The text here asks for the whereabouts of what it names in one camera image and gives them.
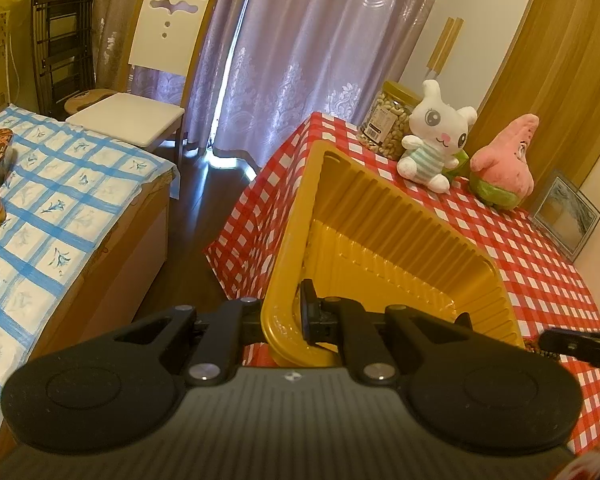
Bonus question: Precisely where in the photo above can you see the purple patterned curtain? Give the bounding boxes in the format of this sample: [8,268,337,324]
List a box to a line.
[91,0,454,167]

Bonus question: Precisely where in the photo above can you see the wooden door handle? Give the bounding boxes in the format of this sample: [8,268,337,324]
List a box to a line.
[426,17,465,79]

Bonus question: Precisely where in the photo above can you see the red checkered tablecloth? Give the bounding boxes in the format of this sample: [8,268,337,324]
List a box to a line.
[204,111,600,457]

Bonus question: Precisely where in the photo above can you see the wooden door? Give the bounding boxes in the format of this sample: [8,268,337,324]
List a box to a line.
[466,0,600,212]

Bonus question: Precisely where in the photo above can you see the yellow plastic tray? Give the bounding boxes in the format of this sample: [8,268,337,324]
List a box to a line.
[259,140,526,369]

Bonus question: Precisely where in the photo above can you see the white wooden chair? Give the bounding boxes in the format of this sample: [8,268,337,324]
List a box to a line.
[64,0,219,173]

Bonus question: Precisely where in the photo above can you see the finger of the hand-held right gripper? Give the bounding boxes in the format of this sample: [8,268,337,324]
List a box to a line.
[537,327,600,374]

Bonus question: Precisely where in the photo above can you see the dark brown bead necklace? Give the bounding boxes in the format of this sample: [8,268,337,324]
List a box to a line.
[523,338,562,362]

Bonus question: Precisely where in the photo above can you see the pink starfish plush toy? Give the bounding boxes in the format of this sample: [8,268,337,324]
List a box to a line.
[468,113,540,211]

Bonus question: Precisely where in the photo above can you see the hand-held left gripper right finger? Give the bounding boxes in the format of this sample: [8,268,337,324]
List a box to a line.
[299,279,481,387]

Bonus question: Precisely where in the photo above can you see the red white patterned clothing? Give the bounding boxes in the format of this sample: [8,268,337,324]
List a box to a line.
[555,444,600,480]

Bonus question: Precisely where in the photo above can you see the silver picture frame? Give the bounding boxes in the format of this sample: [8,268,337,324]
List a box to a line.
[529,169,600,263]

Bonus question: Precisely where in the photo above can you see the dark slatted rack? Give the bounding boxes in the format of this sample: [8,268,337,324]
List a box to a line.
[30,0,97,122]

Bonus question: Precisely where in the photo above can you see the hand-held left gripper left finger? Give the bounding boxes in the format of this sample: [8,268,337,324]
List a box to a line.
[111,297,267,387]

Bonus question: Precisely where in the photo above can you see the white bunny plush toy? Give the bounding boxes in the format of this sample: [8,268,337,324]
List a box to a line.
[396,79,480,194]

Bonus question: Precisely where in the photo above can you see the green plush toy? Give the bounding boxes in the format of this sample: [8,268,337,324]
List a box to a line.
[442,146,474,182]

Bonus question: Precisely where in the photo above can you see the clear jar of nuts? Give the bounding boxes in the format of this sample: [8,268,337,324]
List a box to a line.
[358,80,424,161]

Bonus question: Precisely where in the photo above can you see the round wooden stool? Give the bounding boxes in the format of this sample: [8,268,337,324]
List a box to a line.
[63,88,119,117]

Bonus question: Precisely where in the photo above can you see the blue checked side table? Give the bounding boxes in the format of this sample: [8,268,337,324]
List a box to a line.
[0,103,177,461]

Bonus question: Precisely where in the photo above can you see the brown low table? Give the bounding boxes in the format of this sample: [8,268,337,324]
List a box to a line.
[27,172,182,363]

